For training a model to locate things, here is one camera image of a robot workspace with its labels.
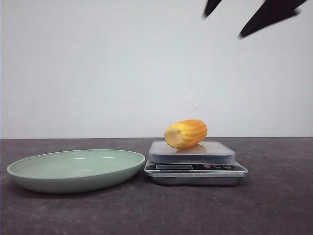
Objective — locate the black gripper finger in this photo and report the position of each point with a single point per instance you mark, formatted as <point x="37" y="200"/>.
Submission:
<point x="271" y="12"/>
<point x="210" y="7"/>

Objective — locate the yellow corn cob piece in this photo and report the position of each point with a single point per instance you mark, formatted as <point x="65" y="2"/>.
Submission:
<point x="186" y="133"/>

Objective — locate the silver digital kitchen scale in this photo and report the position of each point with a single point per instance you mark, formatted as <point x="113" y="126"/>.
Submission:
<point x="205" y="163"/>

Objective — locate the light green oval plate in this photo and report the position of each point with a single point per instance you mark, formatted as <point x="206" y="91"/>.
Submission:
<point x="76" y="170"/>

